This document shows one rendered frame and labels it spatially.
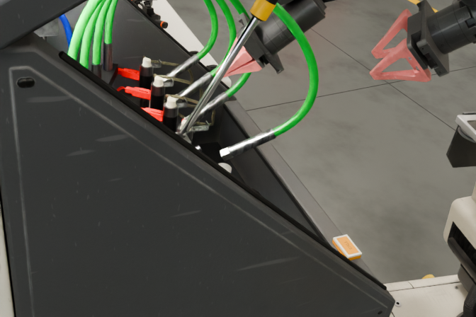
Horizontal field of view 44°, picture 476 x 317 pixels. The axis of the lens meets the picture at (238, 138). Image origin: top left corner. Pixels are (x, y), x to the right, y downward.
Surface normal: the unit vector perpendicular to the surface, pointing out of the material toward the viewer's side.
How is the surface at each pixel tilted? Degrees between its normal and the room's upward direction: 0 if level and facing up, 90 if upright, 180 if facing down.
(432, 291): 0
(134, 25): 90
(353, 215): 0
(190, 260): 90
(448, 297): 0
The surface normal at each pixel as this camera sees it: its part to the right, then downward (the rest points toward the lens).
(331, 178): 0.13, -0.82
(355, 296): 0.40, 0.55
